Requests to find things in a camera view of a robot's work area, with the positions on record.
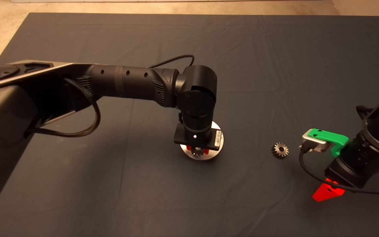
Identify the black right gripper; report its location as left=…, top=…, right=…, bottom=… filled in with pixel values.
left=312, top=132, right=379, bottom=202

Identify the dark steel planetary gear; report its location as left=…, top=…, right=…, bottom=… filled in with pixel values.
left=271, top=142, right=289, bottom=159

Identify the green right camera mount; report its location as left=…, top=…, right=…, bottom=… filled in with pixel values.
left=308, top=128, right=348, bottom=157

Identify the dark grey table cloth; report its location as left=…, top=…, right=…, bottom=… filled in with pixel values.
left=0, top=12, right=379, bottom=237

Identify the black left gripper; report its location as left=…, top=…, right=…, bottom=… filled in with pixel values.
left=173, top=124, right=224, bottom=155

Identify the thin black left camera cable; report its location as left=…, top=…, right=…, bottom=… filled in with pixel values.
left=148, top=55, right=195, bottom=69

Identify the round metal carrier plate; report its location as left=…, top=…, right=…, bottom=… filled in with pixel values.
left=180, top=121, right=224, bottom=161

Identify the silver right camera box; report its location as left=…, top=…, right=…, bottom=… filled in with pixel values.
left=302, top=131, right=331, bottom=153

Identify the black right camera cable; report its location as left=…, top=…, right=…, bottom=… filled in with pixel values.
left=299, top=145, right=379, bottom=195

